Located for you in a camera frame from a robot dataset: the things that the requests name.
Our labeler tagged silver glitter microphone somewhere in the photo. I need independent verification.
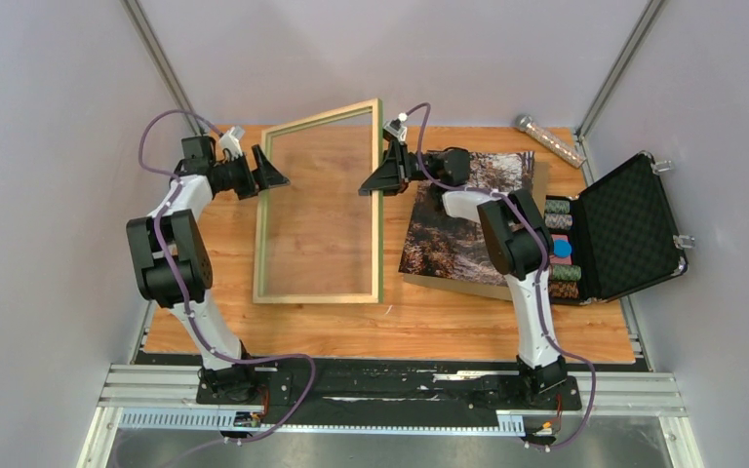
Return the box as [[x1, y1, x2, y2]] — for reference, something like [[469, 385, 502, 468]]
[[514, 114, 586, 169]]

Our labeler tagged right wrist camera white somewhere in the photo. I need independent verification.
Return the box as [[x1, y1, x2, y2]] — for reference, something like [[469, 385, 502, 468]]
[[381, 112, 408, 143]]

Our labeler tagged autumn forest photo board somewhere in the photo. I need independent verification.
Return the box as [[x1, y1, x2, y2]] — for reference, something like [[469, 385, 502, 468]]
[[399, 151, 549, 301]]

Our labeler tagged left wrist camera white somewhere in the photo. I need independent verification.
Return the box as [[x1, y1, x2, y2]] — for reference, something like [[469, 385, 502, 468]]
[[218, 126, 245, 161]]

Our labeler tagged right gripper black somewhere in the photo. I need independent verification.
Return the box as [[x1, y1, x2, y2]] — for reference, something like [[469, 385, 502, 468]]
[[358, 141, 439, 197]]

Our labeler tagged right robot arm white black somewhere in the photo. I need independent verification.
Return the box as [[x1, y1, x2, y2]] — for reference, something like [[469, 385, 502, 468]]
[[359, 141, 569, 408]]

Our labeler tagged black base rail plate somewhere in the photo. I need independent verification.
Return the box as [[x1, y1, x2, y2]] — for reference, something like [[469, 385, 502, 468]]
[[195, 357, 582, 427]]

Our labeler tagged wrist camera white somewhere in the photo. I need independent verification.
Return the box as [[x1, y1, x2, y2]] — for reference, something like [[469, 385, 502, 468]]
[[218, 126, 245, 161], [381, 112, 408, 143]]

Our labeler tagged black poker chip case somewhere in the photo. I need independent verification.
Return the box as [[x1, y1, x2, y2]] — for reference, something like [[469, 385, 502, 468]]
[[544, 151, 692, 305]]

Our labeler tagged wooden picture frame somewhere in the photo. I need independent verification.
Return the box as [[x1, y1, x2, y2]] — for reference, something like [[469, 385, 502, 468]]
[[252, 97, 386, 306]]

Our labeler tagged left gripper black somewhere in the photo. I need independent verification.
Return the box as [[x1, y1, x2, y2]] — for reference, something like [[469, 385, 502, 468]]
[[216, 145, 292, 201]]

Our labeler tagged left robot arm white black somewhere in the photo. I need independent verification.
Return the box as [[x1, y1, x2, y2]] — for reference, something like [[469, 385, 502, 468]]
[[126, 135, 290, 404]]

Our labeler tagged blue poker chip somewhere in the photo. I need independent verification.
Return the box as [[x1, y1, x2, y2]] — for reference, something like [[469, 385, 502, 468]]
[[553, 239, 572, 258]]

